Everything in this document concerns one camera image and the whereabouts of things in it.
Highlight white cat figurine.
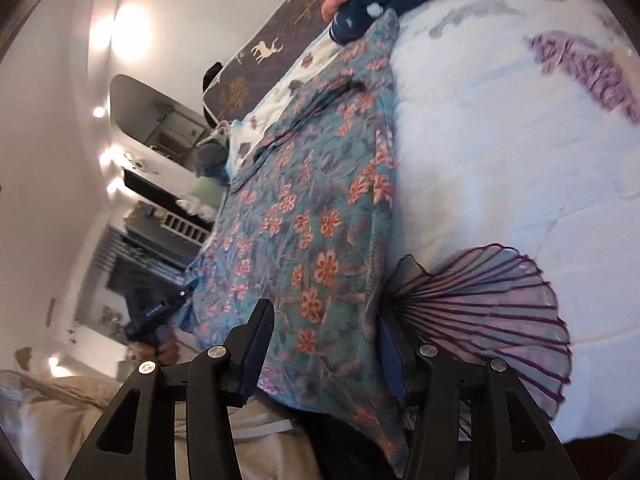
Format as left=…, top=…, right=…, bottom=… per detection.
left=175, top=195, right=216, bottom=221

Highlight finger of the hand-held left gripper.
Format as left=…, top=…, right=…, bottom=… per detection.
left=172, top=281, right=197, bottom=308

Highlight person's left hand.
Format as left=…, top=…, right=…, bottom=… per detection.
left=150, top=331, right=182, bottom=364

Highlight black cloth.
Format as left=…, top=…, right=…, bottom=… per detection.
left=201, top=61, right=224, bottom=98

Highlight grey bag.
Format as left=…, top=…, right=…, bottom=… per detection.
left=194, top=120, right=233, bottom=176

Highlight white leaf print quilt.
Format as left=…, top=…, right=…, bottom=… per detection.
left=197, top=0, right=640, bottom=446

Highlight white rack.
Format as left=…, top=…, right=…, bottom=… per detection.
left=160, top=210, right=211, bottom=247

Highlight arched wall mirror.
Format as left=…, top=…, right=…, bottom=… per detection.
left=109, top=74, right=217, bottom=158

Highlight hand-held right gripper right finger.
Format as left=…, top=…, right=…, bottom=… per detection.
left=377, top=310, right=587, bottom=480

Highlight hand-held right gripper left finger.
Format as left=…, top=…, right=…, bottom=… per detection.
left=64, top=298, right=276, bottom=480

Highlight green cushion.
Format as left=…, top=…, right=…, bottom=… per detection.
left=189, top=177, right=227, bottom=208

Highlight teal floral garment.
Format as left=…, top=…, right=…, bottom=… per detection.
left=182, top=10, right=413, bottom=478

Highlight purple deer print mattress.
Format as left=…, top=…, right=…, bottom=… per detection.
left=202, top=0, right=386, bottom=121

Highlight beige cloth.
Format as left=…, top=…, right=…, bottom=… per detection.
left=0, top=367, right=321, bottom=480

